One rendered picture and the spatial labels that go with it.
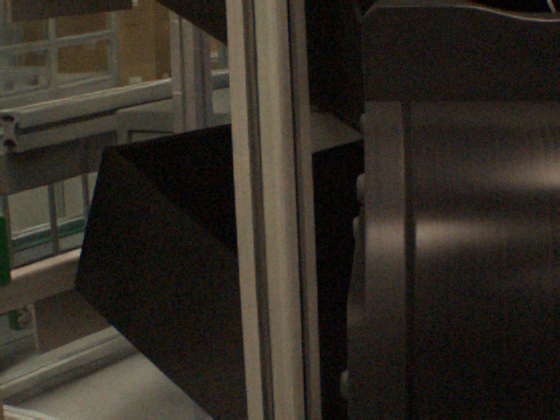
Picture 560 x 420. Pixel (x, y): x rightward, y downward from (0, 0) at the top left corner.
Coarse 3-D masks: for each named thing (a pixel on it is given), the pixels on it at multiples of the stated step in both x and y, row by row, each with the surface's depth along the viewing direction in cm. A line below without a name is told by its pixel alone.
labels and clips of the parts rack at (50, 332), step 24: (24, 0) 54; (48, 0) 55; (72, 0) 57; (96, 0) 58; (120, 0) 60; (0, 216) 52; (0, 240) 52; (0, 264) 52; (72, 288) 59; (48, 312) 57; (72, 312) 59; (96, 312) 60; (48, 336) 57; (72, 336) 59
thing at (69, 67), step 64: (0, 0) 140; (0, 64) 142; (64, 64) 136; (128, 64) 130; (0, 128) 144; (64, 128) 138; (128, 128) 132; (0, 192) 146; (64, 192) 140; (0, 320) 151; (64, 384) 146; (128, 384) 140
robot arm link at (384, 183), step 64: (384, 0) 16; (448, 0) 15; (384, 64) 14; (448, 64) 14; (512, 64) 14; (384, 128) 14; (448, 128) 14; (512, 128) 14; (384, 192) 13; (448, 192) 13; (512, 192) 13; (384, 256) 13; (448, 256) 13; (512, 256) 13; (384, 320) 13; (448, 320) 13; (512, 320) 13; (384, 384) 13; (448, 384) 13; (512, 384) 13
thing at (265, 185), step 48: (240, 0) 39; (288, 0) 40; (240, 48) 39; (288, 48) 40; (240, 96) 40; (288, 96) 39; (240, 144) 40; (288, 144) 40; (240, 192) 41; (288, 192) 40; (240, 240) 41; (288, 240) 40; (240, 288) 41; (288, 288) 40; (288, 336) 41; (0, 384) 53; (288, 384) 41
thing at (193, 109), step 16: (176, 16) 124; (176, 32) 124; (192, 32) 123; (176, 48) 125; (192, 48) 124; (208, 48) 126; (176, 64) 125; (192, 64) 124; (208, 64) 126; (176, 80) 126; (192, 80) 124; (208, 80) 126; (176, 96) 126; (192, 96) 125; (208, 96) 127; (176, 112) 126; (192, 112) 125; (208, 112) 127; (176, 128) 127; (192, 128) 126; (16, 416) 152; (208, 416) 132
